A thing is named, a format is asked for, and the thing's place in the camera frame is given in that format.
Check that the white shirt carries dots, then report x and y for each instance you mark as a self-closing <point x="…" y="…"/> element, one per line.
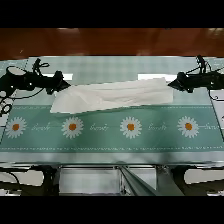
<point x="113" y="94"/>

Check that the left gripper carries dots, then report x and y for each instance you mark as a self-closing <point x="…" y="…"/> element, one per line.
<point x="57" y="83"/>

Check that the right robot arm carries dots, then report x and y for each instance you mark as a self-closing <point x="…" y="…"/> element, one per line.
<point x="208" y="78"/>

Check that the silver frame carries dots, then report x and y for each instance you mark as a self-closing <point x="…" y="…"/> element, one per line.
<point x="133" y="178"/>

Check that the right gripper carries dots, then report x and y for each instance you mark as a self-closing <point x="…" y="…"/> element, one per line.
<point x="181" y="81"/>

